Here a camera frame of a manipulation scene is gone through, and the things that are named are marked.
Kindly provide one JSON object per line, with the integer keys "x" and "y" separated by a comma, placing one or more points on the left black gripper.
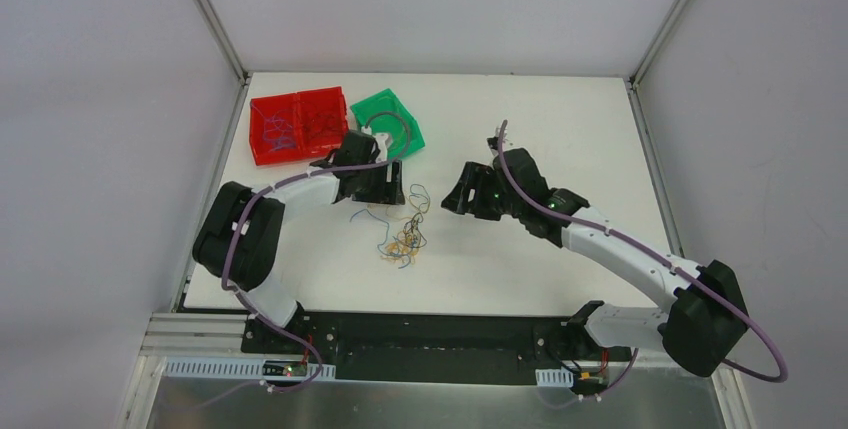
{"x": 382, "y": 184}

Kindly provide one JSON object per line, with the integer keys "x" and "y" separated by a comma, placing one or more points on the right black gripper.
{"x": 482, "y": 190}

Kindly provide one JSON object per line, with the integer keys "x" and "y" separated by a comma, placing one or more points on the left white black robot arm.
{"x": 238, "y": 239}

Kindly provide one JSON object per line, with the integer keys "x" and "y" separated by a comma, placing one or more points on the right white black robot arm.
{"x": 692, "y": 328}

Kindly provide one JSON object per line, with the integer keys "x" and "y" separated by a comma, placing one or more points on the green plastic bin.
{"x": 384, "y": 112}

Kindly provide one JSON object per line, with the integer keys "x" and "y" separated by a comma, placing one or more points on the red plastic bin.
{"x": 297, "y": 126}

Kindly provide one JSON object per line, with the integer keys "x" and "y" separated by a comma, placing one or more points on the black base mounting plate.
{"x": 427, "y": 348}

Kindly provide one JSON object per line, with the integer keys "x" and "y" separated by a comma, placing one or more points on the left circuit board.
{"x": 281, "y": 369}

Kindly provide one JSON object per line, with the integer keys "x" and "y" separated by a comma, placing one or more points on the right circuit board connector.
{"x": 589, "y": 385}

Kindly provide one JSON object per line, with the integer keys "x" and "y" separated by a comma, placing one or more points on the aluminium frame rail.
{"x": 192, "y": 334}

